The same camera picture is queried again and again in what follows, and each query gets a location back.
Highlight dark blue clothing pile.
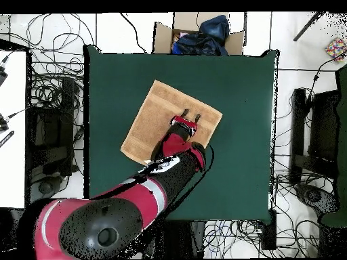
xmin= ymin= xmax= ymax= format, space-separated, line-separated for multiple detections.
xmin=171 ymin=14 xmax=230 ymax=56

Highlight cardboard box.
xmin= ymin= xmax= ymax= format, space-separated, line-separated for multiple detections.
xmin=152 ymin=12 xmax=247 ymax=56

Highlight black cable tangle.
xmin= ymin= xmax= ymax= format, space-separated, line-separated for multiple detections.
xmin=270 ymin=53 xmax=347 ymax=258
xmin=5 ymin=13 xmax=96 ymax=177
xmin=203 ymin=219 xmax=272 ymax=259

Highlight colourful dotted item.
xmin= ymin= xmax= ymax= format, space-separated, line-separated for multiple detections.
xmin=325 ymin=37 xmax=347 ymax=62

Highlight grey metal bar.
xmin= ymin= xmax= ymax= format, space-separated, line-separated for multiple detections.
xmin=293 ymin=12 xmax=324 ymax=42

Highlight white side table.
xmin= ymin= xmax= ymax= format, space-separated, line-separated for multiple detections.
xmin=0 ymin=49 xmax=28 ymax=209

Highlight green covered furniture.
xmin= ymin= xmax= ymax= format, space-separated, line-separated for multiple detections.
xmin=319 ymin=64 xmax=347 ymax=228

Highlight dark green table cloth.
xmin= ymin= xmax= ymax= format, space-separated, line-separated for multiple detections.
xmin=83 ymin=45 xmax=279 ymax=225

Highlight orange terry towel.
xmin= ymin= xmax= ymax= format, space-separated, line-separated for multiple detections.
xmin=120 ymin=79 xmax=224 ymax=166

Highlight black equipment stand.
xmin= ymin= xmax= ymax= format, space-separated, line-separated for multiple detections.
xmin=289 ymin=87 xmax=342 ymax=186
xmin=26 ymin=78 xmax=80 ymax=181

